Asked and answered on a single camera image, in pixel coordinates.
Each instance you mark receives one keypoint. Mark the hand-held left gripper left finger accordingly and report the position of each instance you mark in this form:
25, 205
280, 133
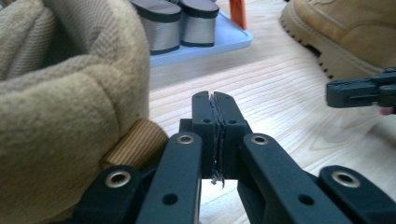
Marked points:
204, 124

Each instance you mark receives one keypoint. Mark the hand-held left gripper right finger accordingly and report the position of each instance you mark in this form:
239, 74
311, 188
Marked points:
232, 124

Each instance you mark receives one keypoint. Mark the tan suede boot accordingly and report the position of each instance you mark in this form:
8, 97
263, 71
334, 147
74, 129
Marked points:
348, 34
56, 124

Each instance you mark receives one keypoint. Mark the black silver block-heel sandal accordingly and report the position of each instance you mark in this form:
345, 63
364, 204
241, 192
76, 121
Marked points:
160, 31
199, 26

